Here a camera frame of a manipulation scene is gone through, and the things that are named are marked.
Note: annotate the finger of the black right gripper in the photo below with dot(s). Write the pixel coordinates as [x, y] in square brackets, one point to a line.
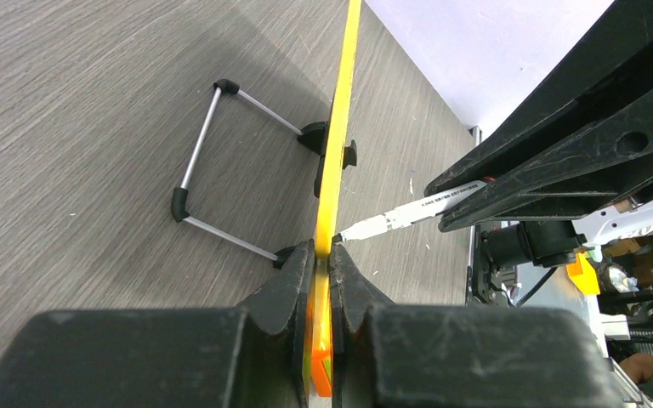
[558, 170]
[609, 67]

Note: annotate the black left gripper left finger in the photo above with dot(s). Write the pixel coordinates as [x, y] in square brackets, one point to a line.
[252, 354]

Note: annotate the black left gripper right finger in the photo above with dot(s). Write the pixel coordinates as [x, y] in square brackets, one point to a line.
[414, 355]

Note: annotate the white black marker pen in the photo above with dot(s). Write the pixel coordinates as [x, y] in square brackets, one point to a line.
[409, 214]

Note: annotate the yellow framed whiteboard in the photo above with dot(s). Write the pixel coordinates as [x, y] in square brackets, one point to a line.
[321, 349]

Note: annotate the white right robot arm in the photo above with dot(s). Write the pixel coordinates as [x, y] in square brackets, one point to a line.
[549, 242]

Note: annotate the metal whiteboard stand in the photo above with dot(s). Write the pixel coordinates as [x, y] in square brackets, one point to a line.
[244, 148]

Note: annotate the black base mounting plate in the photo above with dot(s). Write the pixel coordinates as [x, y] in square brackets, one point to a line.
[485, 283]

